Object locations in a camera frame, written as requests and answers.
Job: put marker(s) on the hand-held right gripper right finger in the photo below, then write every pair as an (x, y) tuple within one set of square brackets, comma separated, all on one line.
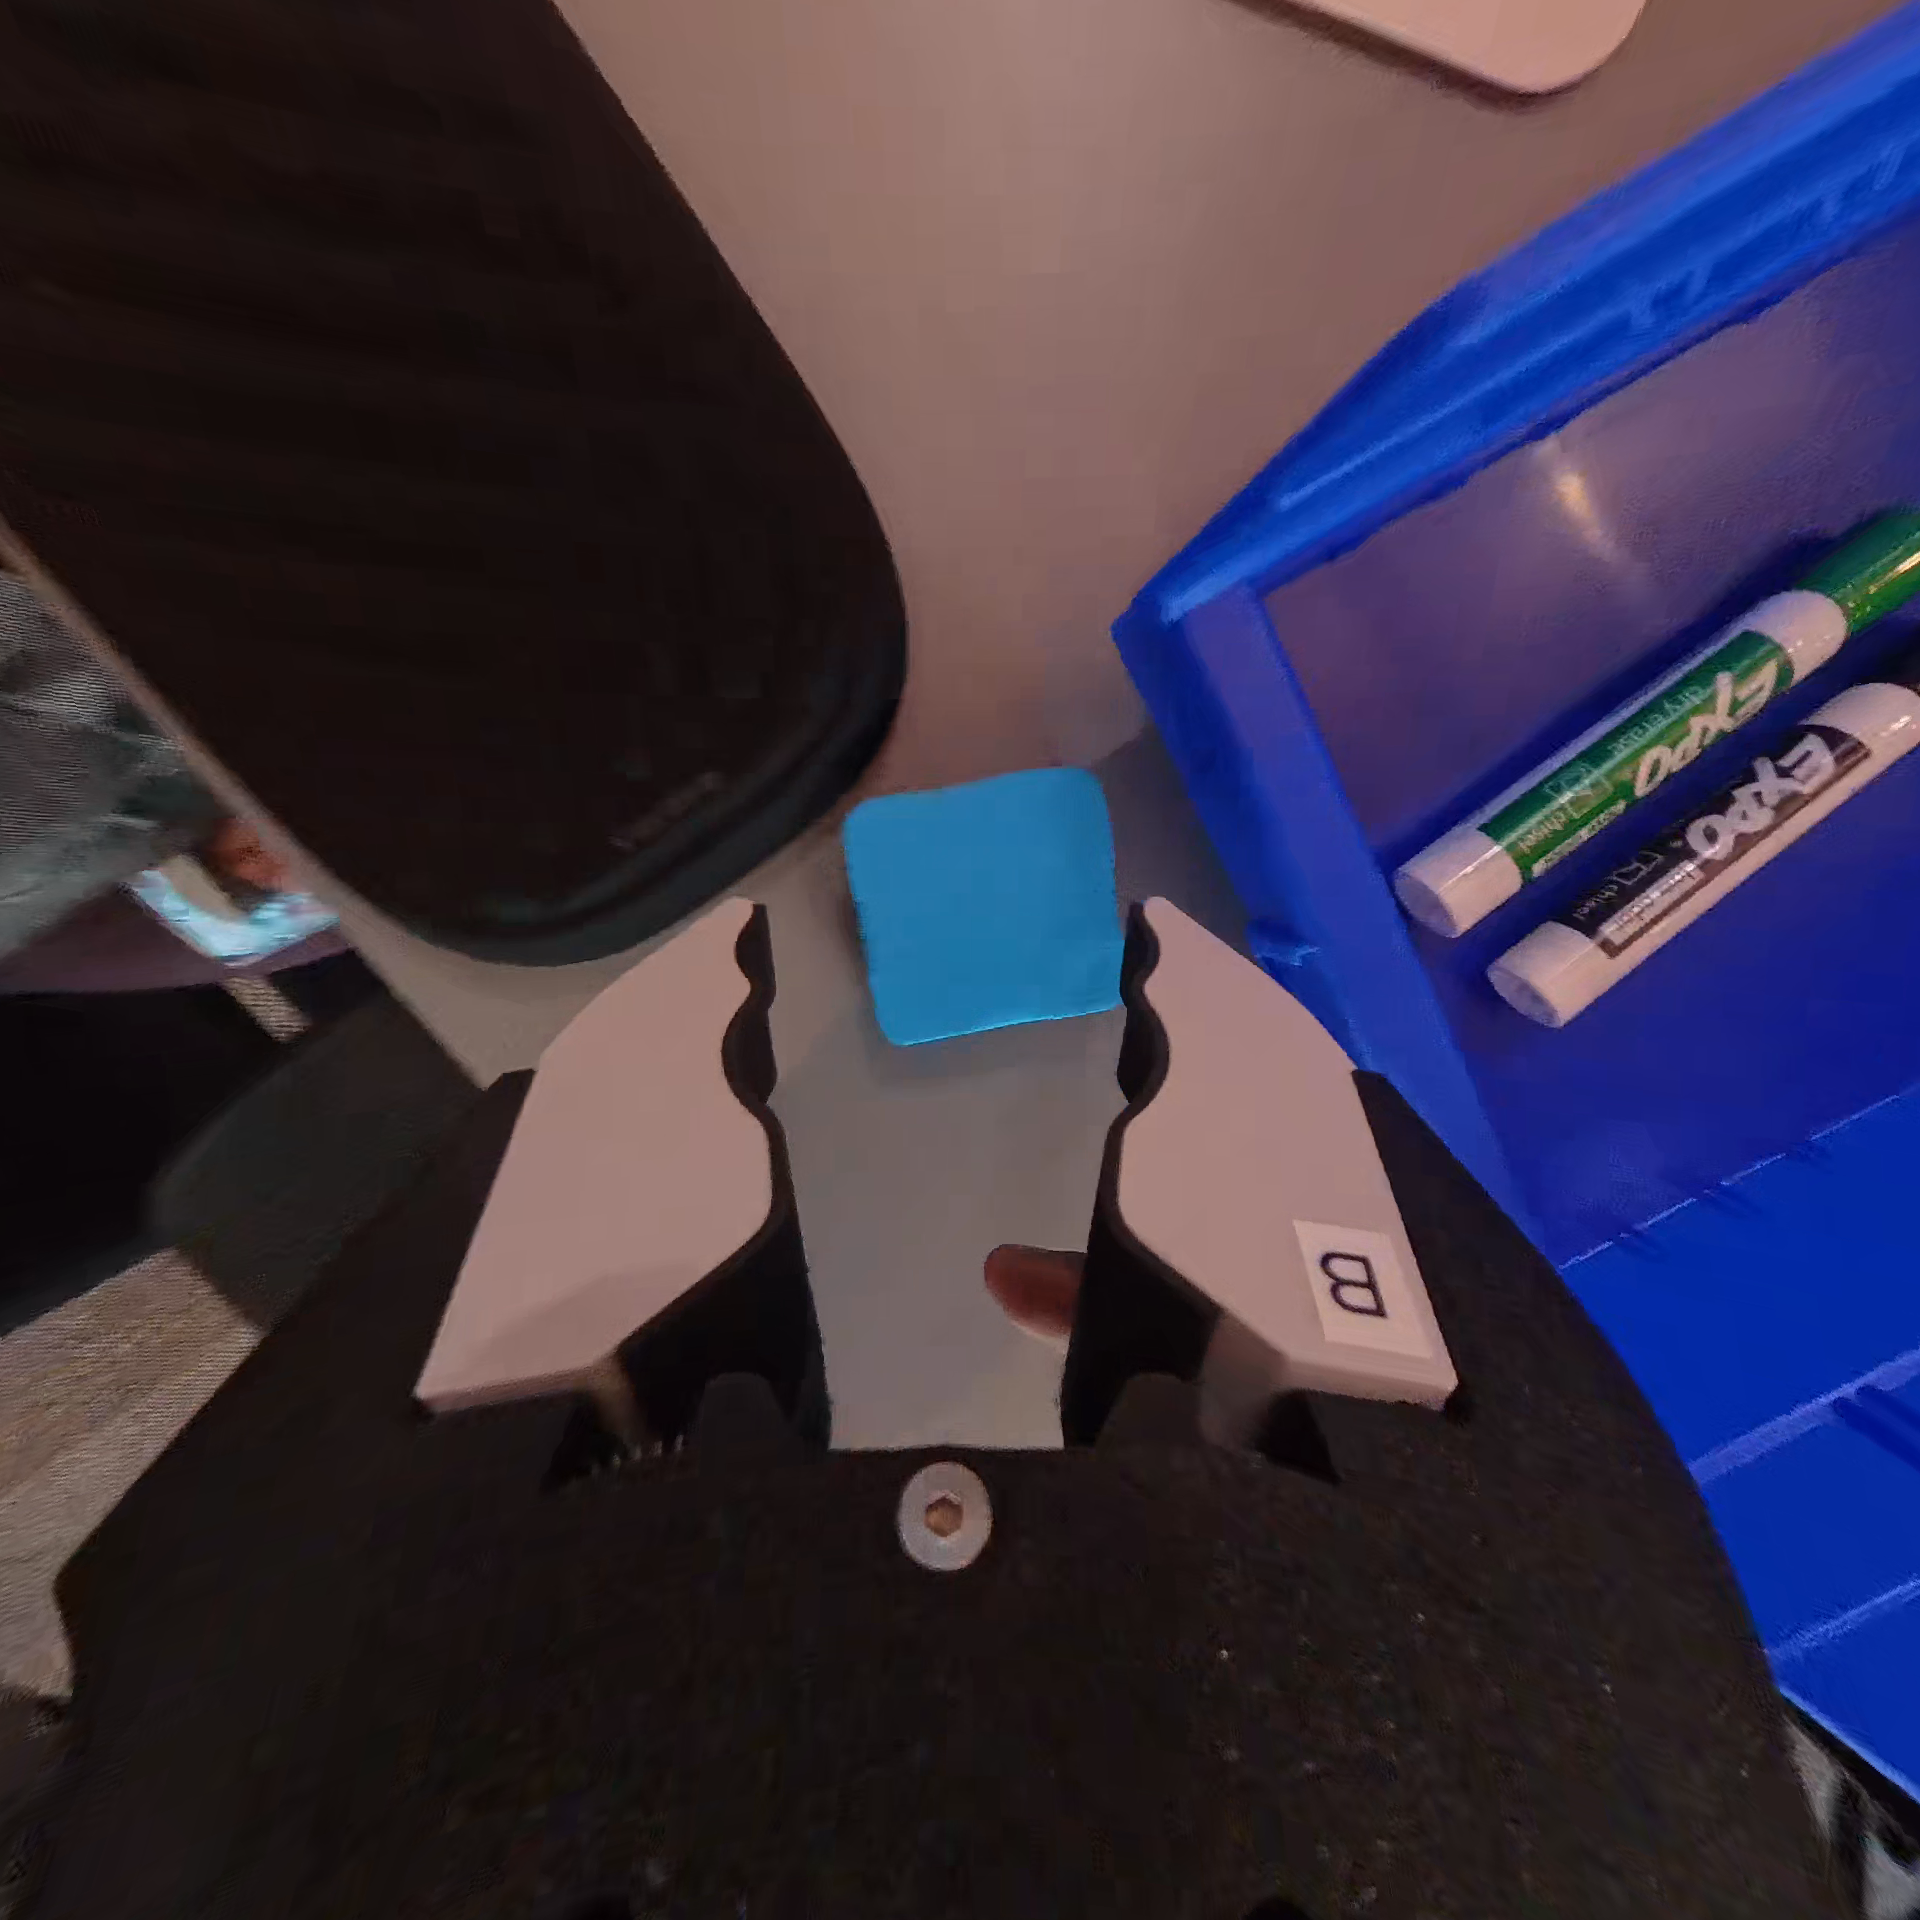
[(1259, 1142)]

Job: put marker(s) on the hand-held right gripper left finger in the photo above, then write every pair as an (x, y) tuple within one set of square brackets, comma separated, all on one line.
[(616, 1172)]

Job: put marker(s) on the blue square eraser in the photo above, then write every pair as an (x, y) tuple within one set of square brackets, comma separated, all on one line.
[(983, 909)]

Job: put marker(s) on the blue plastic bin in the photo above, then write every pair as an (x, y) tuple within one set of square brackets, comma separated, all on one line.
[(1500, 422)]

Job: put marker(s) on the person's left hand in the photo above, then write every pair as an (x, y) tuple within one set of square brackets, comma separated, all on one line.
[(247, 859)]

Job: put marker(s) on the person's right hand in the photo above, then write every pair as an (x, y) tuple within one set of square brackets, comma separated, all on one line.
[(1038, 1292)]

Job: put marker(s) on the black textured pad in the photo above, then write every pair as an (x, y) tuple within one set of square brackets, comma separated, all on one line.
[(375, 451)]

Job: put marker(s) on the white metal stand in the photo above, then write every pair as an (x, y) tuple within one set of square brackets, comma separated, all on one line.
[(1471, 38)]

